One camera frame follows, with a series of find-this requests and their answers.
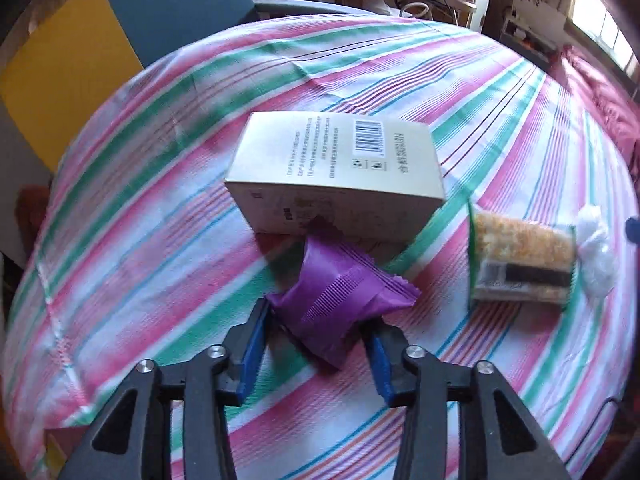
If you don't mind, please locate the beige carton box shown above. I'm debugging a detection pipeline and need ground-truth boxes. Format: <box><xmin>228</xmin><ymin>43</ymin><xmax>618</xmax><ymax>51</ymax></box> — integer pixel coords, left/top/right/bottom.
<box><xmin>223</xmin><ymin>111</ymin><xmax>446</xmax><ymax>246</ymax></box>

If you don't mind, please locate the white plastic bag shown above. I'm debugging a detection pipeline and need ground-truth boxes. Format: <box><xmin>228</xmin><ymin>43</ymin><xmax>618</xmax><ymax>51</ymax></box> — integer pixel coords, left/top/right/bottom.
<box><xmin>575</xmin><ymin>205</ymin><xmax>616</xmax><ymax>297</ymax></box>

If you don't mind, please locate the orange snack packet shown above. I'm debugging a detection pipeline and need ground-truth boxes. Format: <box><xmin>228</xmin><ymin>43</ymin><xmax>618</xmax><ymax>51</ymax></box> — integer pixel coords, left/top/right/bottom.
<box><xmin>467</xmin><ymin>202</ymin><xmax>581</xmax><ymax>311</ymax></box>

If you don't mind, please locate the striped bed sheet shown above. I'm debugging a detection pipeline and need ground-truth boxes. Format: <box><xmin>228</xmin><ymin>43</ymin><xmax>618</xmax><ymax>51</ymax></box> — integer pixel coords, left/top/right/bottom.
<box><xmin>0</xmin><ymin>12</ymin><xmax>633</xmax><ymax>480</ymax></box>

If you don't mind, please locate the purple packet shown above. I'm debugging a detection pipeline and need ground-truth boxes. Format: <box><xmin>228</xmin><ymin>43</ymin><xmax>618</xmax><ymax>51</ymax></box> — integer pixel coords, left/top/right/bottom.
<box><xmin>265</xmin><ymin>215</ymin><xmax>421</xmax><ymax>372</ymax></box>

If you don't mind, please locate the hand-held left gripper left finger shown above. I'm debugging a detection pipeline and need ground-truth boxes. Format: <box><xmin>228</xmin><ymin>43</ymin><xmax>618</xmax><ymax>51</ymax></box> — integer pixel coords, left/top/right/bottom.
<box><xmin>60</xmin><ymin>297</ymin><xmax>273</xmax><ymax>480</ymax></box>

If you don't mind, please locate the side window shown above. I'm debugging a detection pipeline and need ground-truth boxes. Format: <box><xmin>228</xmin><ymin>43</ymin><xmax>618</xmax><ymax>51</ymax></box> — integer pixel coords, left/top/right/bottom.
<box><xmin>570</xmin><ymin>0</ymin><xmax>640</xmax><ymax>76</ymax></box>

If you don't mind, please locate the dark red cushion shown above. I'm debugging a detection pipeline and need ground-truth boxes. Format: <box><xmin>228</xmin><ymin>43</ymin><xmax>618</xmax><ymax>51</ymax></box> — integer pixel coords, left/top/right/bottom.
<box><xmin>15</xmin><ymin>185</ymin><xmax>51</xmax><ymax>271</ymax></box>

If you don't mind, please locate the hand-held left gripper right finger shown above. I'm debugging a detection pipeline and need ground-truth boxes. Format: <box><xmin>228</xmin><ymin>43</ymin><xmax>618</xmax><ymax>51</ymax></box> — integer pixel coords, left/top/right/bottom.
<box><xmin>362</xmin><ymin>322</ymin><xmax>571</xmax><ymax>480</ymax></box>

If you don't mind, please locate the red quilt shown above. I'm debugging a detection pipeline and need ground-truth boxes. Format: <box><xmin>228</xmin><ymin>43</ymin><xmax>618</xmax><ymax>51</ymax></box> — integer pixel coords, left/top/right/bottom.
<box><xmin>550</xmin><ymin>45</ymin><xmax>640</xmax><ymax>181</ymax></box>

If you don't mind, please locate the white cabinet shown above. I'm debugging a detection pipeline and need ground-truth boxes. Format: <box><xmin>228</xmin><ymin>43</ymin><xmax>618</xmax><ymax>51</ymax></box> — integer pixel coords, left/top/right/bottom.
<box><xmin>467</xmin><ymin>0</ymin><xmax>493</xmax><ymax>33</ymax></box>

